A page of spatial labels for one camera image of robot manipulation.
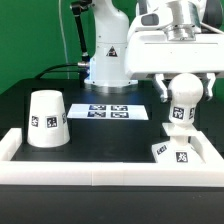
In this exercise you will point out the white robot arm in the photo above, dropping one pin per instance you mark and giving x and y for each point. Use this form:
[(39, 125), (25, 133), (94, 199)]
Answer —
[(106, 67)]

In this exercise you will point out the white U-shaped fence frame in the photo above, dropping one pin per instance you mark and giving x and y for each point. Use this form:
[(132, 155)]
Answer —
[(208, 174)]

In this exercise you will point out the white lamp shade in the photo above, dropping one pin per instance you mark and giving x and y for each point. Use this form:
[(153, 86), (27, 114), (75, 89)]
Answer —
[(47, 125)]

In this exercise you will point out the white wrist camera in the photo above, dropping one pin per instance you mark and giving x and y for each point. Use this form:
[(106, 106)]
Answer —
[(151, 22)]

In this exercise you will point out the marker tag sheet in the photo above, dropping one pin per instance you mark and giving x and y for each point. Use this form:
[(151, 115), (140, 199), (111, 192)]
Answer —
[(107, 111)]

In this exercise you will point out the white lamp bulb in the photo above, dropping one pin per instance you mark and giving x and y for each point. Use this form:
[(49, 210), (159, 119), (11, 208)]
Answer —
[(187, 91)]

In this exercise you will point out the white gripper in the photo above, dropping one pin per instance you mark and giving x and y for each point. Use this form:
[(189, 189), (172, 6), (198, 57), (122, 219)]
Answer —
[(149, 53)]

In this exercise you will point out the black camera stand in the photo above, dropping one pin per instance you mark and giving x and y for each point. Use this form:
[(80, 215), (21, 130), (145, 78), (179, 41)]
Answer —
[(77, 7)]

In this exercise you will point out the white lamp base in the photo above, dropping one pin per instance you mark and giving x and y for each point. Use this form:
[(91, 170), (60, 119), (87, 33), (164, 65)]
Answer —
[(178, 149)]

